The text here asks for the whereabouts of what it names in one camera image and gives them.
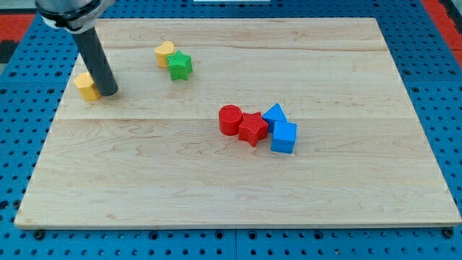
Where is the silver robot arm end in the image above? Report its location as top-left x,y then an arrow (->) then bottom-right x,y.
35,0 -> 116,34

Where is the red star block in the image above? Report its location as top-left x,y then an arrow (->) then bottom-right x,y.
238,111 -> 269,147

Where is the green star block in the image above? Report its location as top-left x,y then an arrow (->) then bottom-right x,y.
167,51 -> 193,81

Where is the yellow hexagon block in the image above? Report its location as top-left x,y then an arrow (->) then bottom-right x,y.
74,72 -> 101,101

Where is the red cylinder block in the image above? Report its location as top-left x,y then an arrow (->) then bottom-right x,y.
219,105 -> 243,136

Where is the light wooden board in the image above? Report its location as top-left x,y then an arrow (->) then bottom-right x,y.
14,18 -> 461,230

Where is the blue triangle block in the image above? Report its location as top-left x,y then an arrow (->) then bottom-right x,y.
262,103 -> 287,133

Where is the blue cube block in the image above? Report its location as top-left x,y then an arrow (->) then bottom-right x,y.
271,121 -> 297,154

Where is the yellow heart block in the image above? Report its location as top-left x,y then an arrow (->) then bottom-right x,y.
154,41 -> 175,68

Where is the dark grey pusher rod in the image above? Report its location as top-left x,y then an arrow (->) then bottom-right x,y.
73,27 -> 118,96

